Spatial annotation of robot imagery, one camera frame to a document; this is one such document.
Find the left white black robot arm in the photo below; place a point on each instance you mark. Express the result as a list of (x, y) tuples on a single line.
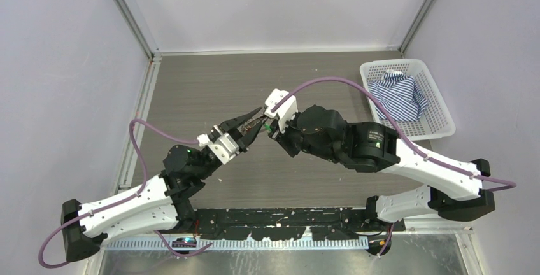
[(161, 202)]

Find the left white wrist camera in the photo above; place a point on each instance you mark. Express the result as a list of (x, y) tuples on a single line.
[(224, 148)]

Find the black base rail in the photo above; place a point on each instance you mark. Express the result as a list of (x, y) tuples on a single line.
[(281, 224)]

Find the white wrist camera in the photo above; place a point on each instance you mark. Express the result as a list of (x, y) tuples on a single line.
[(224, 148), (281, 108)]

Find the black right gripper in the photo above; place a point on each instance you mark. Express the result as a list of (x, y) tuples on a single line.
[(283, 138)]

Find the blue striped shirt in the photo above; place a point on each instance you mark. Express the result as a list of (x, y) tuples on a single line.
[(400, 96)]

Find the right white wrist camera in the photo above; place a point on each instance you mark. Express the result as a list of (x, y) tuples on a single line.
[(281, 108)]

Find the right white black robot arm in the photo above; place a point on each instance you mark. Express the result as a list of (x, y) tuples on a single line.
[(370, 147)]

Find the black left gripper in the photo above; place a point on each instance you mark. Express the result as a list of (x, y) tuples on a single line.
[(232, 125)]

